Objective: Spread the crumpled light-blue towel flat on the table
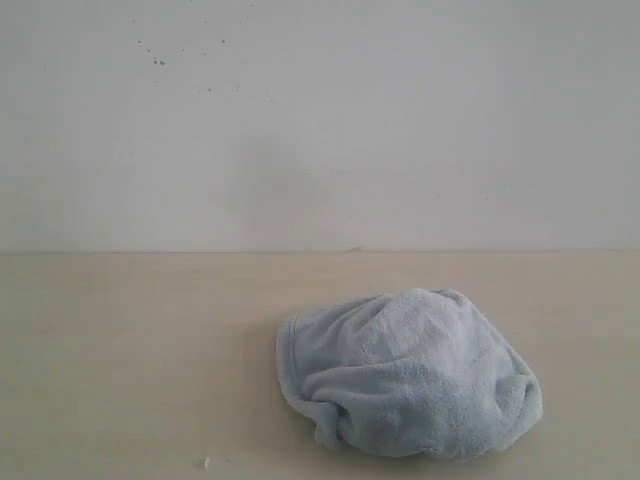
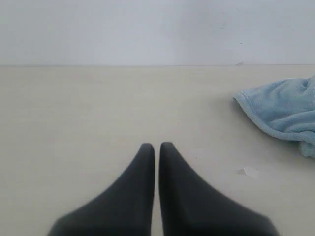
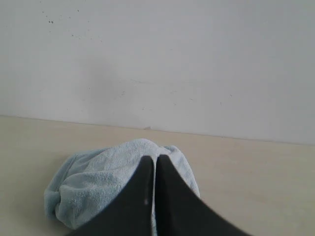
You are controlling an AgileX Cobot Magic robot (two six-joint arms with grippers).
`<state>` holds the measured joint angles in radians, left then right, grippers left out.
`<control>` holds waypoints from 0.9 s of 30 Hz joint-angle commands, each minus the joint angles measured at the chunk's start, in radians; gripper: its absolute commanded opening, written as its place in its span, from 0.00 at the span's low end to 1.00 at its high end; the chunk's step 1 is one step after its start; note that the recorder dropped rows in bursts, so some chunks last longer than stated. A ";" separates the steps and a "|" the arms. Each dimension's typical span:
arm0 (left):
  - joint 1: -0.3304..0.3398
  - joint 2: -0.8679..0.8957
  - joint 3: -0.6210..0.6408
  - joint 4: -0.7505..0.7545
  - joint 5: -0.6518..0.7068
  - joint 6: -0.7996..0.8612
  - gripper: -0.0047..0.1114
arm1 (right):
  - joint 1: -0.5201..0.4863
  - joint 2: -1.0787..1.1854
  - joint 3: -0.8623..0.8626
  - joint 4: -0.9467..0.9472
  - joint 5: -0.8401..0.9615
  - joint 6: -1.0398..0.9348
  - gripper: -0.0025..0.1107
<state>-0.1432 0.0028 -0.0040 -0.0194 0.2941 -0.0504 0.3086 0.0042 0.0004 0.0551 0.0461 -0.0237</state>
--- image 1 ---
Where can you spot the light blue fleece towel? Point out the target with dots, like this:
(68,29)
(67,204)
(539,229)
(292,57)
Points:
(419,372)

